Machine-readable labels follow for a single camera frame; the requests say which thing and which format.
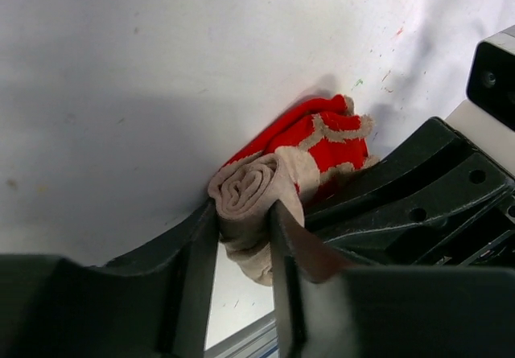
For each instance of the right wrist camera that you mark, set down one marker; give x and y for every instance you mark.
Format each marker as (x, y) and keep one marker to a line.
(486, 117)

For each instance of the aluminium table front rail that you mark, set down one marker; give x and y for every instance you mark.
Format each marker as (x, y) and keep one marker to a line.
(259, 340)

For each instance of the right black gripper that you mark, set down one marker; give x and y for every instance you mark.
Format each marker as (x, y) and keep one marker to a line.
(435, 200)

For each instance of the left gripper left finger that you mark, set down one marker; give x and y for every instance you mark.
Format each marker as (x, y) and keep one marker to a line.
(151, 302)

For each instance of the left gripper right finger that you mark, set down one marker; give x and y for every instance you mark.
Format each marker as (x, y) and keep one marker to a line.
(328, 306)

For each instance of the beige reindeer sock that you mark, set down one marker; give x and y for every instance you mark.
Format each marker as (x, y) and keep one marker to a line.
(303, 157)

